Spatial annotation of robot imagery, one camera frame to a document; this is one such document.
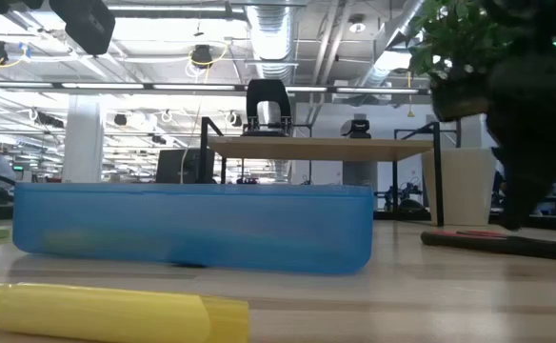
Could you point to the green leafy plant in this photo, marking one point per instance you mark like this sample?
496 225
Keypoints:
449 38

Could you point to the white plant pot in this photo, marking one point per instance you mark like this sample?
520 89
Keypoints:
463 186

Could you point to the wooden shelf with black legs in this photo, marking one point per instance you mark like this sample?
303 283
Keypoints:
316 148

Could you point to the white pillar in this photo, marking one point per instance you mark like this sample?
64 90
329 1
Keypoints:
83 138

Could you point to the black pouch on shelf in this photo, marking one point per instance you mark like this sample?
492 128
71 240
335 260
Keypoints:
268 95

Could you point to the silver ventilation duct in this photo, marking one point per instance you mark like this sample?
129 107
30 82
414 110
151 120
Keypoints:
271 43

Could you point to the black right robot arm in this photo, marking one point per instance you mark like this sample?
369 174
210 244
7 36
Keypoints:
530 28

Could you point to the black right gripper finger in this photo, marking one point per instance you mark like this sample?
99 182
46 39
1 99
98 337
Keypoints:
540 176
504 167

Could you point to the black background monitor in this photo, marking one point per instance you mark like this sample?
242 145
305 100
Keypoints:
173 167

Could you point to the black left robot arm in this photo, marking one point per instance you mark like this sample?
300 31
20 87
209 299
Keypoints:
2 12

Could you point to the yellow highlighter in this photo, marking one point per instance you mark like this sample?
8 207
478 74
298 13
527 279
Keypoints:
92 312

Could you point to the blue translucent pencil box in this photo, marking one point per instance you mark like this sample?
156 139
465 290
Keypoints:
192 228

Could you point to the long ceiling light strip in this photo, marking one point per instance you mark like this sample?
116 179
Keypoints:
187 86

